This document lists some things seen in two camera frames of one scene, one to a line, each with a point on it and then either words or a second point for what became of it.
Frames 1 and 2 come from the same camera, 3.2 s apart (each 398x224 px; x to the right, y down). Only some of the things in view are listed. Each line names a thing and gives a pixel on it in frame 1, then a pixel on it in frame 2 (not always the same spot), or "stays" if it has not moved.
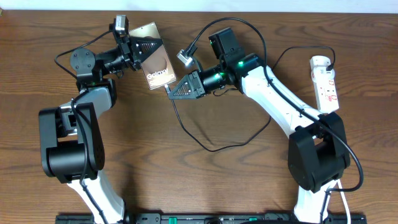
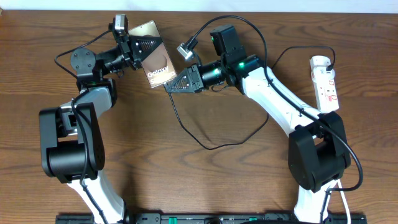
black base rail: x=193 y=218 stays
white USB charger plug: x=319 y=73 stays
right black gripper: x=194 y=78 to x=194 y=79
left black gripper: x=126 y=51 stays
